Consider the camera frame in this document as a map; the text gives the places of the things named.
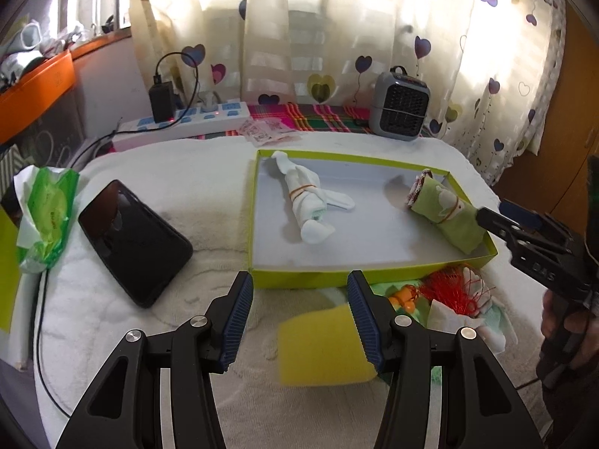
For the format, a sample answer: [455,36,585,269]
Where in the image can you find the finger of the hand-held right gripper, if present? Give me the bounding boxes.
[476,207,521,244]
[500,199,546,231]

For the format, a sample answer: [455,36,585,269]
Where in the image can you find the black charger cable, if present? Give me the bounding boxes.
[153,51,201,106]

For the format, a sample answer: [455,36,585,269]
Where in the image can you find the plaid cloth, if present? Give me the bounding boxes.
[194,102,375,141]

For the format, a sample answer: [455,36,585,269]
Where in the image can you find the white clothes pile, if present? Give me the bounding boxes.
[0,19,89,89]

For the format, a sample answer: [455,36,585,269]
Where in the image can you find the orange shelf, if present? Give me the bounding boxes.
[0,28,136,146]

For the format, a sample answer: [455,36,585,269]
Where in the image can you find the green tissue packet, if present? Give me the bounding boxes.
[13,166,80,274]

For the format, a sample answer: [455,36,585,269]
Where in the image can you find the heart-print curtain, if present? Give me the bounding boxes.
[126,0,569,188]

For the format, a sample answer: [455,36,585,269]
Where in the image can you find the orange persimmon ornament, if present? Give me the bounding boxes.
[387,287,422,312]

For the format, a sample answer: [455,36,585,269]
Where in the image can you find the wooden wardrobe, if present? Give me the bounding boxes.
[496,0,599,225]

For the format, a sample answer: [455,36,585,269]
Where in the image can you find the person's right hand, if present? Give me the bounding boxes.
[542,289,599,370]

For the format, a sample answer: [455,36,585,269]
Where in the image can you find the small clear wrapper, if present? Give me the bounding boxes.
[236,119,300,147]

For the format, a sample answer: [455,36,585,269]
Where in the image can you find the white and blue power strip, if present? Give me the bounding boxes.
[112,100,251,153]

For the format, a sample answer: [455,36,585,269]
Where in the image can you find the green towel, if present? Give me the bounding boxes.
[405,168,487,254]

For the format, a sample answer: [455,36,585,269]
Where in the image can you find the black smartphone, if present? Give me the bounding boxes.
[77,179,194,308]

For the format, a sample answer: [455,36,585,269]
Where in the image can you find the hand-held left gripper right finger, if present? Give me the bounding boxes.
[346,270,546,449]

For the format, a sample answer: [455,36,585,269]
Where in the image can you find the yellow-green paper sheet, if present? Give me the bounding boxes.
[0,208,22,333]

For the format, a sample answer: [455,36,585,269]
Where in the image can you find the white and mint sock bundle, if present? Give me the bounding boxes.
[428,297,516,354]

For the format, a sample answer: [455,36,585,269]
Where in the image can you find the black charger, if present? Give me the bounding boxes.
[149,82,175,123]

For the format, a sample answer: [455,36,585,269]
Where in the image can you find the lime green shallow box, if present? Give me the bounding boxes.
[248,149,498,291]

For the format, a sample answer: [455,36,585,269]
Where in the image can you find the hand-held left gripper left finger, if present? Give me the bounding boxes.
[56,270,255,449]

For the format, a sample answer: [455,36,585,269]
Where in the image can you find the grey space heater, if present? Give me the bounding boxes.
[369,66,431,141]

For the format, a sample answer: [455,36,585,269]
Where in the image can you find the red tassel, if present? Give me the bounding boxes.
[419,266,487,316]

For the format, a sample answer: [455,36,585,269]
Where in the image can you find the yellow sponge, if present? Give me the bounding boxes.
[277,303,377,387]

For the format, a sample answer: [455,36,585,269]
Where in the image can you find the dark patterned panel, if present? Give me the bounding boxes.
[0,89,85,174]

